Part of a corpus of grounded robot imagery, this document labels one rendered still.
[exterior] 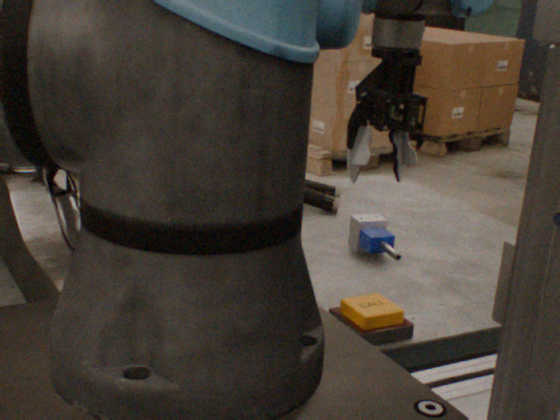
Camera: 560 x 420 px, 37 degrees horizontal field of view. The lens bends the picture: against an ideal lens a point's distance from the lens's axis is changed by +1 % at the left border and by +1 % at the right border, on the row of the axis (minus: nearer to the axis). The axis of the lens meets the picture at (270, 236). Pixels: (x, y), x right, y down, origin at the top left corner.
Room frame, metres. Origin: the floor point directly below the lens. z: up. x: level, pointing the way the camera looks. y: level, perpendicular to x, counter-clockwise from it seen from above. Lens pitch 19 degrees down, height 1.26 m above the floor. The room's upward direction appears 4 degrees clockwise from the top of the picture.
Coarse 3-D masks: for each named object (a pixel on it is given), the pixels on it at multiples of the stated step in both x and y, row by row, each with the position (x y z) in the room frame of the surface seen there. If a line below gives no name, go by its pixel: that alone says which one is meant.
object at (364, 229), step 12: (360, 216) 1.28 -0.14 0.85; (372, 216) 1.28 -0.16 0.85; (360, 228) 1.25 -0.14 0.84; (372, 228) 1.26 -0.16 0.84; (384, 228) 1.27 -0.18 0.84; (348, 240) 1.28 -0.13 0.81; (360, 240) 1.25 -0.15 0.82; (372, 240) 1.22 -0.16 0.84; (384, 240) 1.22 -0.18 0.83; (372, 252) 1.22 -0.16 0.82; (384, 252) 1.23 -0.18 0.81; (396, 252) 1.18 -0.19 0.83
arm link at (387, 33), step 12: (384, 24) 1.22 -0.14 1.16; (396, 24) 1.22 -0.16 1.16; (408, 24) 1.22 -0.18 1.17; (420, 24) 1.23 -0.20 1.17; (372, 36) 1.25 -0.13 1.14; (384, 36) 1.22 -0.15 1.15; (396, 36) 1.22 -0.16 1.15; (408, 36) 1.22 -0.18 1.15; (420, 36) 1.23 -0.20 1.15; (384, 48) 1.23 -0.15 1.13; (396, 48) 1.22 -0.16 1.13; (408, 48) 1.22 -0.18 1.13
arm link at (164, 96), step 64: (64, 0) 0.37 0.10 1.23; (128, 0) 0.36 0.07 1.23; (192, 0) 0.35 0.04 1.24; (256, 0) 0.36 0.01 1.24; (0, 64) 0.37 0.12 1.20; (64, 64) 0.36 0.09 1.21; (128, 64) 0.36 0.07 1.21; (192, 64) 0.35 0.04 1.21; (256, 64) 0.36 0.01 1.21; (64, 128) 0.37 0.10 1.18; (128, 128) 0.36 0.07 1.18; (192, 128) 0.35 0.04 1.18; (256, 128) 0.36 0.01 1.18; (128, 192) 0.36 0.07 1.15; (192, 192) 0.35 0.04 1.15; (256, 192) 0.37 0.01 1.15
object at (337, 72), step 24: (360, 24) 4.80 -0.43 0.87; (360, 48) 4.82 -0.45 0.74; (336, 72) 4.79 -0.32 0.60; (360, 72) 4.82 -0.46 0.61; (312, 96) 4.92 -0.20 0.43; (336, 96) 4.77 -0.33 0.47; (312, 120) 4.92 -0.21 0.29; (336, 120) 4.76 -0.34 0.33; (312, 144) 4.90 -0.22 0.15; (336, 144) 4.75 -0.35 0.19; (384, 144) 4.98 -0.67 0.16; (312, 168) 4.74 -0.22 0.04; (360, 168) 4.89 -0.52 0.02
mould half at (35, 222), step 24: (0, 192) 1.12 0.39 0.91; (24, 192) 1.07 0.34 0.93; (0, 216) 1.13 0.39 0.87; (24, 216) 1.03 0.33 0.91; (48, 216) 1.04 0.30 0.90; (0, 240) 1.14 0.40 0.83; (24, 240) 0.99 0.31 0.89; (48, 240) 1.00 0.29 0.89; (24, 264) 0.99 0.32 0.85; (48, 264) 0.91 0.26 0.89; (24, 288) 0.99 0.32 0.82; (48, 288) 0.87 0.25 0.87
